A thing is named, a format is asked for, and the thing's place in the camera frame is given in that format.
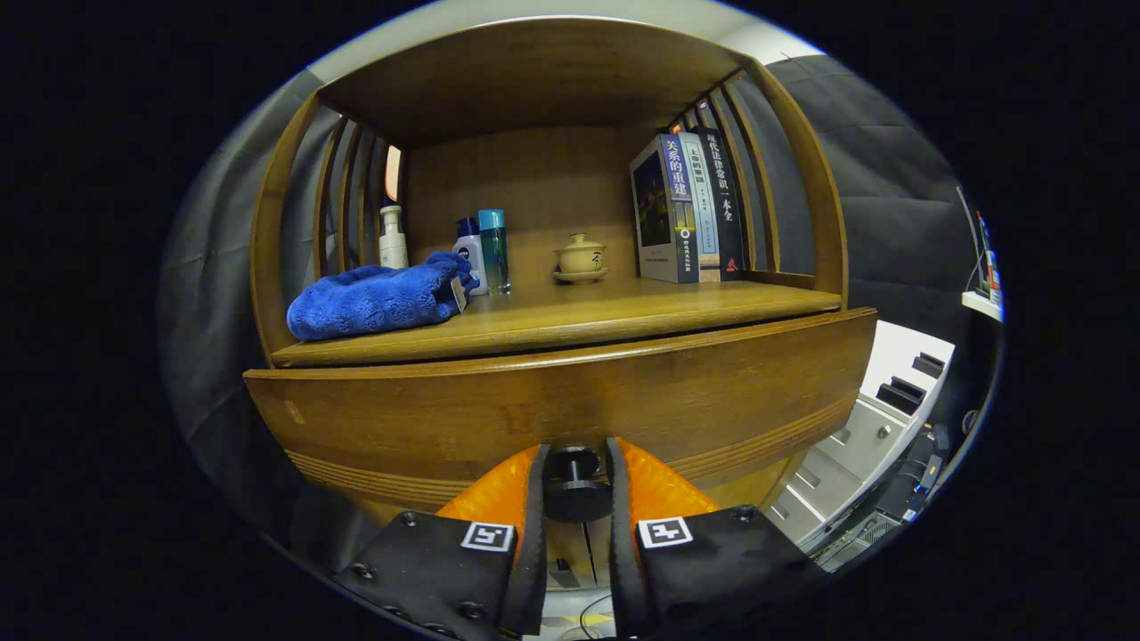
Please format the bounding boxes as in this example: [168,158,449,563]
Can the book with pale spine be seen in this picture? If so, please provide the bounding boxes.
[679,132,722,283]

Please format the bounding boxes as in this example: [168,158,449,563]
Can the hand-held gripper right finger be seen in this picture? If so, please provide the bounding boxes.
[606,436,829,638]

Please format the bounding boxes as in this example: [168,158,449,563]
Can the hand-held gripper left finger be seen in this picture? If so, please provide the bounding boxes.
[331,443,551,640]

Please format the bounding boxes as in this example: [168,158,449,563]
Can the wooden drawer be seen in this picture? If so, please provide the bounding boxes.
[243,307,878,514]

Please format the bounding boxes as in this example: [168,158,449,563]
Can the black floor cables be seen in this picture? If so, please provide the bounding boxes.
[577,595,615,638]

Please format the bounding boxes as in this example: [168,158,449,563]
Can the white pump bottle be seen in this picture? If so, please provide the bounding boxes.
[379,206,410,270]

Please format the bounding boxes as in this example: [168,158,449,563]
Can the black backdrop cloth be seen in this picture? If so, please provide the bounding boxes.
[160,53,989,553]

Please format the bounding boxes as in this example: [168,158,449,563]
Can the blue towel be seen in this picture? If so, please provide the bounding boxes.
[287,251,479,342]

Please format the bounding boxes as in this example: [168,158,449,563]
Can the wooden cabinet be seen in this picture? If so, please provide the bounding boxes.
[243,16,878,590]

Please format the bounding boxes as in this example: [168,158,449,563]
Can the teal clear bottle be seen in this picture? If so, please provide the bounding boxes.
[477,209,512,296]

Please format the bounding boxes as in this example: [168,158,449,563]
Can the white bottle with blue cap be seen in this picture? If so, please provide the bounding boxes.
[452,216,489,296]

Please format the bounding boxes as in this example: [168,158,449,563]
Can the wooden countertop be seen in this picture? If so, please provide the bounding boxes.
[272,272,843,368]

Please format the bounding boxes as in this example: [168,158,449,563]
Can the book with blue spine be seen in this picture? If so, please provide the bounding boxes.
[629,134,700,285]

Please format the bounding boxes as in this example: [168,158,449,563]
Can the black drawer knob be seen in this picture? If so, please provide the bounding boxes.
[543,447,614,523]

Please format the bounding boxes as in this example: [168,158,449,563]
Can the white storage cabinet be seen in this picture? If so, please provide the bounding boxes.
[766,320,956,546]

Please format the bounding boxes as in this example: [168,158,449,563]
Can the beige lidded teacup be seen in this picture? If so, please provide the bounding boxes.
[552,233,611,285]

